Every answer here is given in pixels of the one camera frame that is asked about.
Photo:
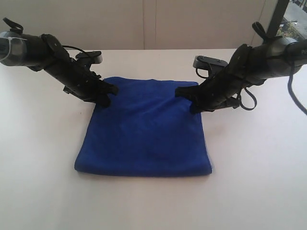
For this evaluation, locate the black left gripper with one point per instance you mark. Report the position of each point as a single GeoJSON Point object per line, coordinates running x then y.
{"type": "Point", "coordinates": [82, 83]}

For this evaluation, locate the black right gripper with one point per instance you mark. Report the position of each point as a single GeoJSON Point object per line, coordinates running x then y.
{"type": "Point", "coordinates": [219, 92]}

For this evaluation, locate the blue towel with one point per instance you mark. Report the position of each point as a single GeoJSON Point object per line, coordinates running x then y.
{"type": "Point", "coordinates": [146, 132]}

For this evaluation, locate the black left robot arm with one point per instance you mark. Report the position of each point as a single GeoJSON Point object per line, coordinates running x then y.
{"type": "Point", "coordinates": [46, 53]}

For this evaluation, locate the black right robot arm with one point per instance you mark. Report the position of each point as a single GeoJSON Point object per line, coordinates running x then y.
{"type": "Point", "coordinates": [248, 66]}

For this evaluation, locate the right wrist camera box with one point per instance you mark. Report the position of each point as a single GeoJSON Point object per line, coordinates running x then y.
{"type": "Point", "coordinates": [212, 65]}

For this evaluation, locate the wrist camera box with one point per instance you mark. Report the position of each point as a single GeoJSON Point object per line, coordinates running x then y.
{"type": "Point", "coordinates": [212, 65]}
{"type": "Point", "coordinates": [89, 58]}

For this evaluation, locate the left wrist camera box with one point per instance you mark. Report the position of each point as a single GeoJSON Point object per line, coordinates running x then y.
{"type": "Point", "coordinates": [89, 58]}

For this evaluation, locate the dark window frame post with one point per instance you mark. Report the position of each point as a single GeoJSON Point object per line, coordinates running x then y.
{"type": "Point", "coordinates": [277, 17]}

